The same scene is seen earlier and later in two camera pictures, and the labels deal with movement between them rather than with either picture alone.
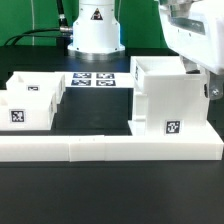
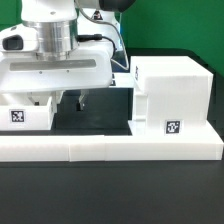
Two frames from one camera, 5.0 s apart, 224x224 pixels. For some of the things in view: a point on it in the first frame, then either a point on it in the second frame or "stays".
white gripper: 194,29 to 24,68
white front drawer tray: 27,110 stays
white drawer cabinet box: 167,100 stays
